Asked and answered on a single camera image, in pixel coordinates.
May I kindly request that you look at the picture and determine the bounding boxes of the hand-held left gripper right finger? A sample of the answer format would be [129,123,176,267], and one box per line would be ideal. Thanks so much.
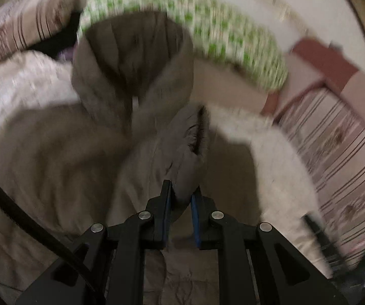
[191,187,349,305]

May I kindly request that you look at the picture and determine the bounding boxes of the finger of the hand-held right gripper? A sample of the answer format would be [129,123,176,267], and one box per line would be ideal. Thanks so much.
[303,214,339,261]

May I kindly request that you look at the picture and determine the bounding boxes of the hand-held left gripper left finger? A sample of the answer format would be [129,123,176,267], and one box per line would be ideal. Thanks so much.
[16,180,173,305]

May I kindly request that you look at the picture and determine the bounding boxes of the grey-brown padded jacket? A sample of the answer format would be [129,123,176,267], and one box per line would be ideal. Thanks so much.
[0,11,259,305]

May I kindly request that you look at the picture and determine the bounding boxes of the striped floral backrest cushion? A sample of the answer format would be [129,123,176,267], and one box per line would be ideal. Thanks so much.
[275,86,365,270]

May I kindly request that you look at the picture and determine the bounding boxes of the maroon and pink sofa back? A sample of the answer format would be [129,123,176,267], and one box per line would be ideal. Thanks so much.
[262,36,365,124]

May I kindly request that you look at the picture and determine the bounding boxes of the green checkered pillow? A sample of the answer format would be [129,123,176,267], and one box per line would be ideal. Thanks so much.
[78,0,289,93]

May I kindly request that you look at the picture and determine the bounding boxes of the white leaf-print quilt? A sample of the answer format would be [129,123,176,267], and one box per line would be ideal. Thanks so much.
[0,51,334,280]

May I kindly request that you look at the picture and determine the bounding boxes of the striped floral pillow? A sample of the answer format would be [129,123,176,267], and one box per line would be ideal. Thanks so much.
[0,0,81,70]

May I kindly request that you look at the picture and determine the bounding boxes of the black cable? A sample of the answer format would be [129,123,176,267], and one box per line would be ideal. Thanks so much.
[0,161,104,305]

